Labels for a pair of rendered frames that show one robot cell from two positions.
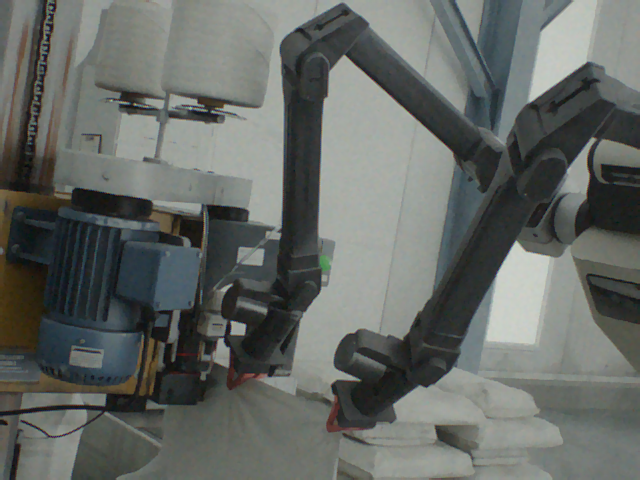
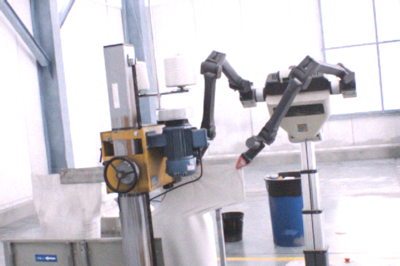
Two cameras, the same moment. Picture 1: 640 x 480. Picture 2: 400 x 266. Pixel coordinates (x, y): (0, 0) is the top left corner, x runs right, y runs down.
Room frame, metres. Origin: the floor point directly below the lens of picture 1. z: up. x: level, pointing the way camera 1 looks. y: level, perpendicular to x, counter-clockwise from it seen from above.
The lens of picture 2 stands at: (-0.69, 1.67, 1.44)
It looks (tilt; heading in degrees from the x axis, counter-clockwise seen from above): 3 degrees down; 327
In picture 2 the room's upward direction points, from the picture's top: 6 degrees counter-clockwise
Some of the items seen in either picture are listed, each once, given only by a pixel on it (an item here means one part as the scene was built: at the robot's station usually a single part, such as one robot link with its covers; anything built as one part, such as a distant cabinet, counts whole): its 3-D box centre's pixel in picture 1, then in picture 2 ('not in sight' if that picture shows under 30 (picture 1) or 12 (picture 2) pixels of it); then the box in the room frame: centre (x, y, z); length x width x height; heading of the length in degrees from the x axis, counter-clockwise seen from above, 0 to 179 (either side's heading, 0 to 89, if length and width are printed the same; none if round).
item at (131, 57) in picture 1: (140, 49); (134, 76); (1.94, 0.37, 1.61); 0.15 x 0.14 x 0.17; 38
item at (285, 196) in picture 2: not in sight; (290, 208); (3.22, -1.77, 0.32); 0.51 x 0.48 x 0.65; 128
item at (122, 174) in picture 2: not in sight; (120, 175); (1.66, 0.64, 1.13); 0.18 x 0.11 x 0.18; 38
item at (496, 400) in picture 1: (465, 390); not in sight; (5.36, -0.82, 0.56); 0.67 x 0.43 x 0.15; 38
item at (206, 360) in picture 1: (206, 355); not in sight; (1.87, 0.16, 1.11); 0.03 x 0.03 x 0.06
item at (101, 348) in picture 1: (97, 296); (179, 150); (1.63, 0.32, 1.21); 0.15 x 0.15 x 0.25
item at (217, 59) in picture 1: (219, 52); (179, 71); (1.73, 0.21, 1.61); 0.17 x 0.17 x 0.17
